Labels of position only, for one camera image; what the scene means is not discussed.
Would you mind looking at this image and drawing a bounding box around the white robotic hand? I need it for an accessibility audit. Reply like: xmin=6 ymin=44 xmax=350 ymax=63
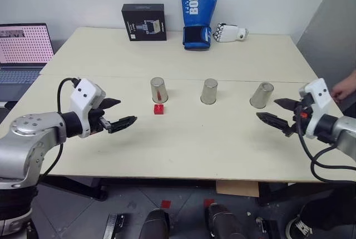
xmin=212 ymin=22 xmax=249 ymax=43

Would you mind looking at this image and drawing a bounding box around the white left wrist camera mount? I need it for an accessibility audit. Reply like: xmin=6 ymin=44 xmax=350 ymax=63
xmin=68 ymin=77 xmax=107 ymax=139

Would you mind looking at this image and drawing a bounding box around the black and white sneaker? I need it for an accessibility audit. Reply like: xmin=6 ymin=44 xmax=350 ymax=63
xmin=285 ymin=213 xmax=314 ymax=239

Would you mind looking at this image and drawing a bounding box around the brown cardboard piece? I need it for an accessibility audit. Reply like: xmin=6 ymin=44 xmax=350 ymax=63
xmin=215 ymin=180 xmax=260 ymax=198

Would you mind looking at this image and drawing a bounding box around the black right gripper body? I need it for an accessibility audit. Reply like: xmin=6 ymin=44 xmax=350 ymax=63
xmin=288 ymin=96 xmax=314 ymax=137

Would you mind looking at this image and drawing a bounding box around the black product box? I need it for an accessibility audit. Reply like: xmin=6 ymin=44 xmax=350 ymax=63
xmin=121 ymin=3 xmax=168 ymax=42

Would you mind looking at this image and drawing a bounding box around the black metal floor bracket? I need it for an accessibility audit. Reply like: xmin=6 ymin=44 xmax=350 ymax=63
xmin=105 ymin=213 xmax=126 ymax=239
xmin=254 ymin=216 xmax=279 ymax=239

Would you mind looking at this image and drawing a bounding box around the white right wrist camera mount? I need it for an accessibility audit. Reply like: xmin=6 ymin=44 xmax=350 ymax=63
xmin=298 ymin=78 xmax=334 ymax=140

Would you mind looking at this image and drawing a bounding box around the black table leg frame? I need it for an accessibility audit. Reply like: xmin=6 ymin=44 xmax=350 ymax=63
xmin=38 ymin=176 xmax=110 ymax=202
xmin=258 ymin=182 xmax=336 ymax=207

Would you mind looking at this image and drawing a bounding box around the dark rounded robot foot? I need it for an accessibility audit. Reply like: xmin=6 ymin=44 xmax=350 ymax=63
xmin=138 ymin=208 xmax=171 ymax=239
xmin=205 ymin=202 xmax=246 ymax=239

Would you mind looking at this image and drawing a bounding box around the person's black trouser leg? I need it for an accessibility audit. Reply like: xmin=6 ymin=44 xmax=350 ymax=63
xmin=299 ymin=185 xmax=356 ymax=232

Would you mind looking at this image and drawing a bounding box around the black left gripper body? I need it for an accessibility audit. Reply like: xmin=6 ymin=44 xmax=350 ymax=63
xmin=88 ymin=107 xmax=111 ymax=137

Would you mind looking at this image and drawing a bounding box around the blue boxing glove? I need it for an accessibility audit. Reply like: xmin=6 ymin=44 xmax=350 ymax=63
xmin=180 ymin=0 xmax=219 ymax=52

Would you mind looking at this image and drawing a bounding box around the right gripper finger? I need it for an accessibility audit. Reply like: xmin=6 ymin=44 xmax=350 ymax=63
xmin=274 ymin=98 xmax=302 ymax=112
xmin=256 ymin=112 xmax=295 ymax=137

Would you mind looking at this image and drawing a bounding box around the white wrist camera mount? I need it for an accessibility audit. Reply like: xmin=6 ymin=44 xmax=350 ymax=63
xmin=68 ymin=77 xmax=107 ymax=139
xmin=298 ymin=78 xmax=334 ymax=140

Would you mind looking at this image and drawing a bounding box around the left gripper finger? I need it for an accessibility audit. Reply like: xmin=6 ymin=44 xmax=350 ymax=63
xmin=107 ymin=116 xmax=137 ymax=135
xmin=98 ymin=98 xmax=122 ymax=109

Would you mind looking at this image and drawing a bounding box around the person's bare hand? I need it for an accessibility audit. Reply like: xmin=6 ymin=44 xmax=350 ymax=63
xmin=332 ymin=76 xmax=356 ymax=100

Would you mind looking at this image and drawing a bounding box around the upturned steel cup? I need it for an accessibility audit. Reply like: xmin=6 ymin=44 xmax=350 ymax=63
xmin=200 ymin=78 xmax=219 ymax=104
xmin=249 ymin=82 xmax=275 ymax=109
xmin=150 ymin=77 xmax=170 ymax=104

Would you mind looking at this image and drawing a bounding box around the open grey laptop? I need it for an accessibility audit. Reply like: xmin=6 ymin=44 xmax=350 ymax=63
xmin=0 ymin=23 xmax=56 ymax=86

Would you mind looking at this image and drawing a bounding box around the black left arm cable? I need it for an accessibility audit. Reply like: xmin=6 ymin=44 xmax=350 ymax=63
xmin=38 ymin=77 xmax=82 ymax=177

